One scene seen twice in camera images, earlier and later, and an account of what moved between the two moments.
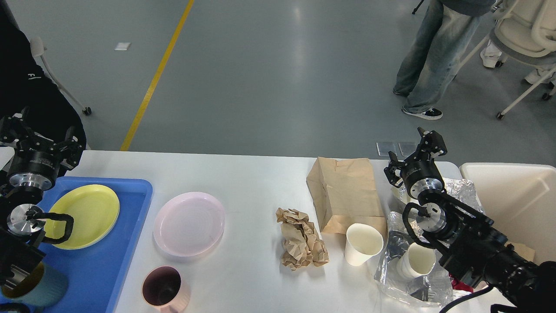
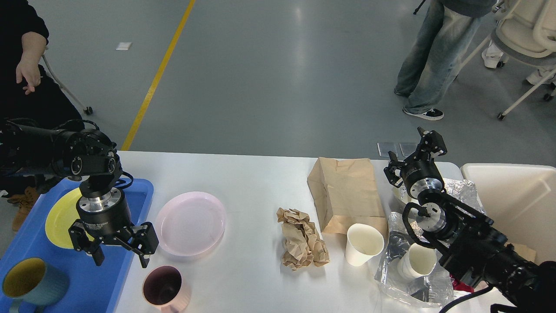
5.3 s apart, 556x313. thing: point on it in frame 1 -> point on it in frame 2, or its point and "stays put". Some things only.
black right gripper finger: (432, 145) stays put
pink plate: (188, 224) stays put
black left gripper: (37, 168) -> (108, 218)
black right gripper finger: (390, 171) stays put
